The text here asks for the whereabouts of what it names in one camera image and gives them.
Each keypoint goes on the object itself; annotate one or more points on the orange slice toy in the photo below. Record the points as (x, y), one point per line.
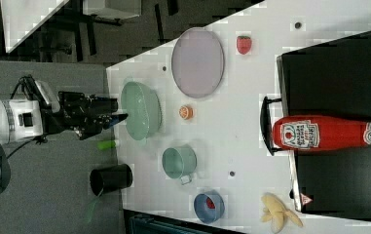
(186, 112)

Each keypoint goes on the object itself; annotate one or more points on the black microwave oven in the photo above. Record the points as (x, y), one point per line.
(330, 79)

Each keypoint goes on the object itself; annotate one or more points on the black cylinder cup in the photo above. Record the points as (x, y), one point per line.
(110, 179)

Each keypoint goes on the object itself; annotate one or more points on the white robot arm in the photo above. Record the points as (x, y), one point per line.
(24, 120)

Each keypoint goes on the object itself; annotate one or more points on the green perforated colander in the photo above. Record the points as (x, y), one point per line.
(143, 108)

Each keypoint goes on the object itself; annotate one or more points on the black oven door handle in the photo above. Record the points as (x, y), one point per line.
(266, 125)

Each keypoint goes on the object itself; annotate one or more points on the red ketchup bottle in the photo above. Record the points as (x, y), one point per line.
(320, 133)

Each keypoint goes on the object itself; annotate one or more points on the green marker pen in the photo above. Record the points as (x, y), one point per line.
(107, 144)

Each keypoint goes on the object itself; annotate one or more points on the purple round plate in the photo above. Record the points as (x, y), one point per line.
(197, 62)

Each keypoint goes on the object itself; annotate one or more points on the blue bowl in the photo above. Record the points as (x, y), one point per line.
(205, 214)

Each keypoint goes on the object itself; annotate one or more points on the green metal mug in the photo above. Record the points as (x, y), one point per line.
(180, 162)

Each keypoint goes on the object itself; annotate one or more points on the red item in bowl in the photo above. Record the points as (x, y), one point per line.
(210, 203)

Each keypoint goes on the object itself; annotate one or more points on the red toy strawberry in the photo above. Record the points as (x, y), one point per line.
(244, 44)

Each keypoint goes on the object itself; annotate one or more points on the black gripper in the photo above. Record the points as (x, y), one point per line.
(86, 115)

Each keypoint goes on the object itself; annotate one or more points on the yellow peeled banana toy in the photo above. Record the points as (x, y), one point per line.
(276, 213)

